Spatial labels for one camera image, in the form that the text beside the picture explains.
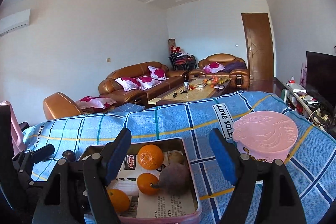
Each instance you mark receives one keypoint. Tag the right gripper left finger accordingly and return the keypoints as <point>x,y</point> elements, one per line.
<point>74,189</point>

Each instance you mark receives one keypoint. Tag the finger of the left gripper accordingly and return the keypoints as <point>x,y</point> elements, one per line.
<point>42,154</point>

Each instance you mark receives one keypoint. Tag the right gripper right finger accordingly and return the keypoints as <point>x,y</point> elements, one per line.
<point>279,201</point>

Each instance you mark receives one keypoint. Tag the orange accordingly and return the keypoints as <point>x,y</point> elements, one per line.
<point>119,200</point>
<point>150,157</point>
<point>145,182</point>

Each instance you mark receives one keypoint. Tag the purple passion fruit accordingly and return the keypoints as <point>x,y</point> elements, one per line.
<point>174,179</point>

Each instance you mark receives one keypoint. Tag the small tan longan fruit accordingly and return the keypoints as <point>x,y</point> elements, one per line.
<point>176,157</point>

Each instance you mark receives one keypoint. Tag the pink plastic pitcher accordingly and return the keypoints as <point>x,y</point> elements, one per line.
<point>16,132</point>

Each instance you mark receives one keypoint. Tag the dark red date left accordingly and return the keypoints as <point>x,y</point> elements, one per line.
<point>69,155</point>

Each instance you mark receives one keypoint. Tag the blue plaid table cloth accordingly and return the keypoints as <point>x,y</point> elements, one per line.
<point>311,161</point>

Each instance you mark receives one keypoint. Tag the pink cartoon lidded cup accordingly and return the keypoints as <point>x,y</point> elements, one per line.
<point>265,135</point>

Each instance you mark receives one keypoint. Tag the flower cushion near ottoman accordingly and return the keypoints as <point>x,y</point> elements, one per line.
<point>95,104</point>

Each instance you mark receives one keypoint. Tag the pink tin box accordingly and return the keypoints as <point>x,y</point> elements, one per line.
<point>165,145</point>

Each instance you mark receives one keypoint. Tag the printed paper sheet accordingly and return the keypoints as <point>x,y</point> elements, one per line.
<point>160,205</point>

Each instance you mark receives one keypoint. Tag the white tv stand shelf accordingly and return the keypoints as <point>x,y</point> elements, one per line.
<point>308,106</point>

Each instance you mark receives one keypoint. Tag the brown leather three-seat sofa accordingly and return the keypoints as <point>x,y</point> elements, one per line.
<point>109,88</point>

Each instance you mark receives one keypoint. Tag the fruit pile on coffee table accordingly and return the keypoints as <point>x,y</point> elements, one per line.
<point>216,81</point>

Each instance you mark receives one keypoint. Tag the wooden coffee table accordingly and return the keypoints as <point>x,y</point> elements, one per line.
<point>197,91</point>

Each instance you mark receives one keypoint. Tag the white air conditioner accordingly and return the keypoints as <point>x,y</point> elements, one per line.
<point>15,21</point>

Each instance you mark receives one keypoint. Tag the brown leather armchair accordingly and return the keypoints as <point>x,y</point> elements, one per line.
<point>235,68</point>

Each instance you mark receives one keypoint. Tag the armchair flower cushion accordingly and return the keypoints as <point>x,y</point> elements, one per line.
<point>214,68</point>

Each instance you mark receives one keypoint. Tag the black television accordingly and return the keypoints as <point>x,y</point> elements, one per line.
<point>320,77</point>

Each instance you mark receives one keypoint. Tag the white pink flower cushion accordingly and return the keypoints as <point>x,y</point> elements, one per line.
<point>157,73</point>

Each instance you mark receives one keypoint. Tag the brown wooden door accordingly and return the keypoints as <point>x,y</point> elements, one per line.
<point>259,43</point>

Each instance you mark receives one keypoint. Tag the stacked dark chairs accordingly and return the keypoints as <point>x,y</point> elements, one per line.
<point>182,61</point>

